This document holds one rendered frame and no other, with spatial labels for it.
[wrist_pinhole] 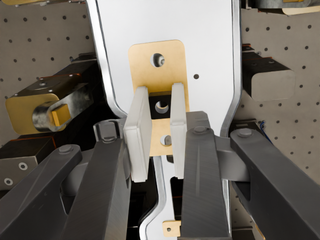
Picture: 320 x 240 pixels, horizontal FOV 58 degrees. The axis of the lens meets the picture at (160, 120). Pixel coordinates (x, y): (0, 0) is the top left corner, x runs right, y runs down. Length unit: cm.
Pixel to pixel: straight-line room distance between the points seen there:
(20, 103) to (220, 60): 30
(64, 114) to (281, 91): 34
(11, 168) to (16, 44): 47
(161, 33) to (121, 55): 7
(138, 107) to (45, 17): 67
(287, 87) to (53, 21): 57
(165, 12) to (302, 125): 57
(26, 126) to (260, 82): 37
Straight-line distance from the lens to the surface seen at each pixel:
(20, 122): 47
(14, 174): 45
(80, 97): 47
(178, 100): 16
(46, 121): 40
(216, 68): 47
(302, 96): 86
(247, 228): 104
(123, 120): 16
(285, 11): 43
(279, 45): 80
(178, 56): 20
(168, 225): 61
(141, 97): 17
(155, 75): 20
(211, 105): 48
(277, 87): 51
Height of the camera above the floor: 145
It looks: 68 degrees down
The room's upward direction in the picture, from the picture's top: 175 degrees counter-clockwise
